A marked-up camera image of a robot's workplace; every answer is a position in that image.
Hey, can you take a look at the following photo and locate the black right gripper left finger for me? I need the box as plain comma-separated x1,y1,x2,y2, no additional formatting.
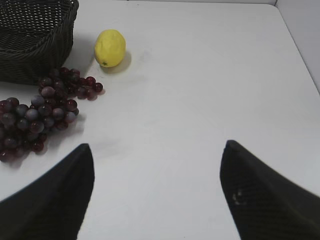
0,143,95,240

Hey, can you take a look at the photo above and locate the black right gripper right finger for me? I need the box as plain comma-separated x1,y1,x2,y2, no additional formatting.
219,140,320,240

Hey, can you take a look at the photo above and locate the black wicker basket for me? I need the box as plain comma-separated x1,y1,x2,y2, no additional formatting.
0,0,79,85

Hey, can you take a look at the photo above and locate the dark red grape bunch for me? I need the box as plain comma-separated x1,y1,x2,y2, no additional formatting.
0,67,104,163

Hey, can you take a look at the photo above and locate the yellow lemon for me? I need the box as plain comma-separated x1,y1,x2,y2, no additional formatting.
94,29,126,68

